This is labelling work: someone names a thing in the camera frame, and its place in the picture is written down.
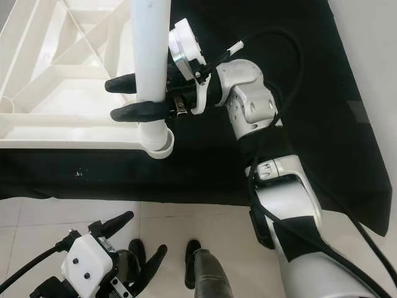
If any white plastic table leg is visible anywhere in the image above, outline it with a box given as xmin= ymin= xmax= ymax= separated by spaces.
xmin=129 ymin=0 xmax=173 ymax=153

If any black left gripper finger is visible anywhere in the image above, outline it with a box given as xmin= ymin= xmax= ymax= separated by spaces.
xmin=91 ymin=211 xmax=135 ymax=240
xmin=136 ymin=245 xmax=169 ymax=292

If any black table cloth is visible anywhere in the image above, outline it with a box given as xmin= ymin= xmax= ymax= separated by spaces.
xmin=0 ymin=0 xmax=391 ymax=237

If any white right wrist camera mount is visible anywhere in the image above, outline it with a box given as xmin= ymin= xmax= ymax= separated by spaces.
xmin=167 ymin=17 xmax=215 ymax=115

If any dark grey right robot foot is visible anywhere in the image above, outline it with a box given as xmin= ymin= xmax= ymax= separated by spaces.
xmin=185 ymin=239 xmax=236 ymax=298

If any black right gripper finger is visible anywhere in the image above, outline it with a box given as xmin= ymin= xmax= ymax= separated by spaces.
xmin=110 ymin=102 xmax=177 ymax=123
xmin=105 ymin=73 xmax=138 ymax=94

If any white plastic children table top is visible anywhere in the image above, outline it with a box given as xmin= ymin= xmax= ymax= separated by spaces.
xmin=0 ymin=0 xmax=174 ymax=160

